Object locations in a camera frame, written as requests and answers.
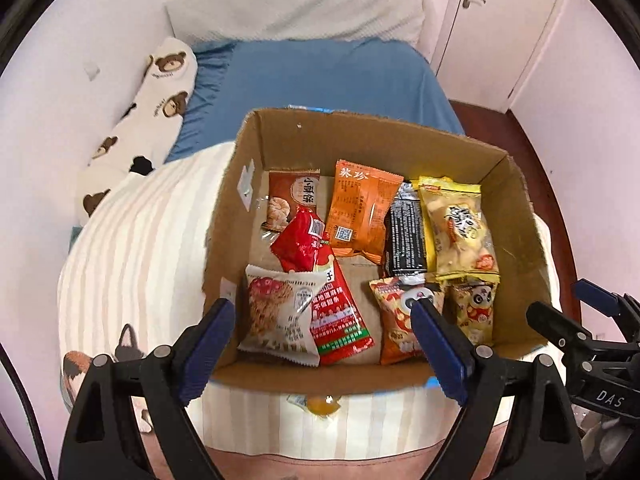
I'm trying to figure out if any yellow panda snack packet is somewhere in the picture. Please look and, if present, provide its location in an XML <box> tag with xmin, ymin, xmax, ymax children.
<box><xmin>445</xmin><ymin>276</ymin><xmax>499</xmax><ymax>346</ymax></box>

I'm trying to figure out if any white cookie packet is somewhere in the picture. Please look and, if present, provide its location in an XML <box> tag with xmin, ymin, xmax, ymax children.
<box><xmin>239</xmin><ymin>264</ymin><xmax>326</xmax><ymax>367</ymax></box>

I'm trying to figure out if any yellow cracker bag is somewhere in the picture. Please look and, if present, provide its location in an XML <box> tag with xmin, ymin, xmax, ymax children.
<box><xmin>418</xmin><ymin>176</ymin><xmax>500</xmax><ymax>283</ymax></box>

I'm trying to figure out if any orange panda snack packet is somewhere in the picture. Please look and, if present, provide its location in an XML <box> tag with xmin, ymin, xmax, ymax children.
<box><xmin>369</xmin><ymin>276</ymin><xmax>445</xmax><ymax>365</ymax></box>

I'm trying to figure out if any red crown snack packet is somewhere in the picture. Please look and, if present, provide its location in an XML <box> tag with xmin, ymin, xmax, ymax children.
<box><xmin>310</xmin><ymin>246</ymin><xmax>375</xmax><ymax>366</ymax></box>

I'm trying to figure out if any red triangular snack packet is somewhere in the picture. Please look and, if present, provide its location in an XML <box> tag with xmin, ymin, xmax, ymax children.
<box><xmin>270</xmin><ymin>207</ymin><xmax>335</xmax><ymax>272</ymax></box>

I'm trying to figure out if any black yellow snack bag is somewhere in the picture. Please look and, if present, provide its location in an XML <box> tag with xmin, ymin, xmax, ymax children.
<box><xmin>385</xmin><ymin>178</ymin><xmax>439</xmax><ymax>281</ymax></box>

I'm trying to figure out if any brown pastry packet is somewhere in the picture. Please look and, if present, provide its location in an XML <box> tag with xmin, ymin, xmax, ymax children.
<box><xmin>262</xmin><ymin>169</ymin><xmax>320</xmax><ymax>232</ymax></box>

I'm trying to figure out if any cat print blanket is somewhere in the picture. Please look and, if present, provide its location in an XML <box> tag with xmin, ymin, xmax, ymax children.
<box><xmin>58</xmin><ymin>116</ymin><xmax>551</xmax><ymax>479</ymax></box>

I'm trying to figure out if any bear print pillow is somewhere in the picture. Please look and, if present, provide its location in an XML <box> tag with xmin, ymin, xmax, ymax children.
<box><xmin>75</xmin><ymin>37</ymin><xmax>198</xmax><ymax>226</ymax></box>

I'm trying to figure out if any cardboard milk box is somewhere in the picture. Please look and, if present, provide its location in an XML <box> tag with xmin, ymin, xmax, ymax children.
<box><xmin>203</xmin><ymin>108</ymin><xmax>551</xmax><ymax>394</ymax></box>

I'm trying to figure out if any blue bed sheet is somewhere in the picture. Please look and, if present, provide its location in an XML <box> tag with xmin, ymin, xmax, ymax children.
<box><xmin>67</xmin><ymin>38</ymin><xmax>467</xmax><ymax>252</ymax></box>

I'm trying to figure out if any white door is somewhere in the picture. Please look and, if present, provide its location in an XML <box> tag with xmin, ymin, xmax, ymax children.
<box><xmin>433</xmin><ymin>0</ymin><xmax>562</xmax><ymax>112</ymax></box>

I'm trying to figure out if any grey dotted pillow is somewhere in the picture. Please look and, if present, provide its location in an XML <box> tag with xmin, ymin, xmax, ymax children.
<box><xmin>165</xmin><ymin>0</ymin><xmax>432</xmax><ymax>47</ymax></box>

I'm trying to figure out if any wall socket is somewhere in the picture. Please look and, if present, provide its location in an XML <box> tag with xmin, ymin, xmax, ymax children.
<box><xmin>82</xmin><ymin>62</ymin><xmax>101</xmax><ymax>81</ymax></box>

